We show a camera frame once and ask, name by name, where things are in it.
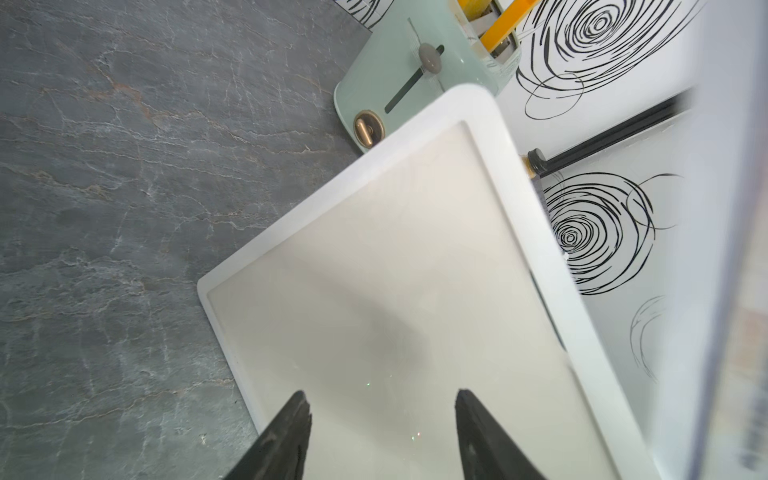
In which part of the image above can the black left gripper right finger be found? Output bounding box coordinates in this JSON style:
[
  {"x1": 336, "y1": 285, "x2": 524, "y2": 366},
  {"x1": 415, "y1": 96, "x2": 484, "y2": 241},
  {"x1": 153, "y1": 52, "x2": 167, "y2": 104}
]
[{"x1": 455, "y1": 389, "x2": 545, "y2": 480}]

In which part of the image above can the rear toast slice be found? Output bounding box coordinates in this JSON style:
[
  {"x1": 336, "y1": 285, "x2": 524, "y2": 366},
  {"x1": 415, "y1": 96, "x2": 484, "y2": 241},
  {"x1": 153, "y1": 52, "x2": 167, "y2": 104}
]
[{"x1": 458, "y1": 0, "x2": 491, "y2": 21}]

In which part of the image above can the white menu holder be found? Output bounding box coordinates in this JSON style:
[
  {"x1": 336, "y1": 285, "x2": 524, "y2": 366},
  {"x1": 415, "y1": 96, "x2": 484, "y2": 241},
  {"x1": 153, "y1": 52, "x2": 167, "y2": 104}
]
[{"x1": 197, "y1": 84, "x2": 659, "y2": 479}]

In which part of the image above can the front toast slice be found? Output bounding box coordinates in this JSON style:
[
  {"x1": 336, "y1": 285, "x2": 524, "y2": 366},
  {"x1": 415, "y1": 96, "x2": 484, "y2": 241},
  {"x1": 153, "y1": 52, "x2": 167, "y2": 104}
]
[{"x1": 480, "y1": 0, "x2": 540, "y2": 53}]

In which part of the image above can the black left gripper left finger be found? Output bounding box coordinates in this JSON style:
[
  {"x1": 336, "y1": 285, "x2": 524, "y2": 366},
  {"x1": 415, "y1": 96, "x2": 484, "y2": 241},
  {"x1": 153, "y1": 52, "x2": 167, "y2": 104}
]
[{"x1": 224, "y1": 390, "x2": 312, "y2": 480}]

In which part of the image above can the toast slice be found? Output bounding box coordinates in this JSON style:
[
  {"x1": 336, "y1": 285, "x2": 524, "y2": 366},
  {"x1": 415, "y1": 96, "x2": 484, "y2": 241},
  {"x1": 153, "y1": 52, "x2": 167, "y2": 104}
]
[
  {"x1": 458, "y1": 0, "x2": 491, "y2": 21},
  {"x1": 480, "y1": 0, "x2": 540, "y2": 53}
]

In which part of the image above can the mint green toaster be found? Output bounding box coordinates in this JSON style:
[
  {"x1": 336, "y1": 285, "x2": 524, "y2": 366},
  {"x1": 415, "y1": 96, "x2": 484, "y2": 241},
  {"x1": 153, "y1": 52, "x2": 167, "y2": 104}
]
[{"x1": 333, "y1": 1, "x2": 521, "y2": 152}]

